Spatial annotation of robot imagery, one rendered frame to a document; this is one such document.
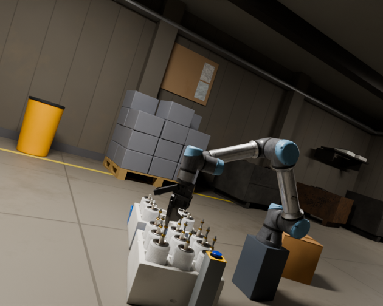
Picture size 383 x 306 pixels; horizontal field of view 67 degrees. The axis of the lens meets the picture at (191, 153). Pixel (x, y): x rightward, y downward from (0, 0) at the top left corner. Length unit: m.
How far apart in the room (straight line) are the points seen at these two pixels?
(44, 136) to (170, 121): 1.52
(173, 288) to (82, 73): 3.73
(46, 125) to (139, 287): 2.76
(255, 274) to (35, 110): 2.96
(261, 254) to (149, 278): 0.68
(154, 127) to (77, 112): 1.33
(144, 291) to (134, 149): 2.56
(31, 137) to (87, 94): 1.19
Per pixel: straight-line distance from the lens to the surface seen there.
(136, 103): 4.06
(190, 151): 1.23
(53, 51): 4.62
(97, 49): 4.68
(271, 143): 1.50
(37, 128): 3.78
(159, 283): 1.34
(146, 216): 1.82
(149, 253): 1.33
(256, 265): 1.75
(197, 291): 1.26
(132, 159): 3.73
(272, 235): 1.75
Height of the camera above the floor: 0.72
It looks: 2 degrees down
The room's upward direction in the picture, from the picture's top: 18 degrees clockwise
